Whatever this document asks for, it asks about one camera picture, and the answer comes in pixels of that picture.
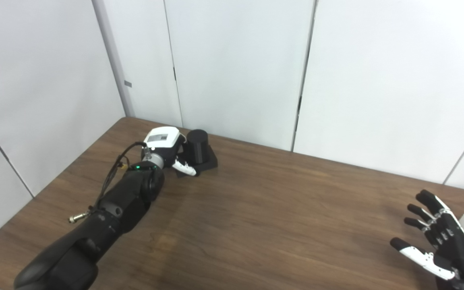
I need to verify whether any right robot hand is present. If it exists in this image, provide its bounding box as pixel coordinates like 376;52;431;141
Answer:
390;189;464;290

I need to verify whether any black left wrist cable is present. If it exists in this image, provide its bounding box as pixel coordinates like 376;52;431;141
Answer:
69;141;148;223

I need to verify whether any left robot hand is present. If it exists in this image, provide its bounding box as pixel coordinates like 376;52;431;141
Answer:
142;126;197;177

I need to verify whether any black peg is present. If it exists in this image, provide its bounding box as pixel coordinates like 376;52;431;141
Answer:
177;129;218;178

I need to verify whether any gray wall corner post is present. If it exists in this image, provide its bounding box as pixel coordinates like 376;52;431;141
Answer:
92;0;134;118

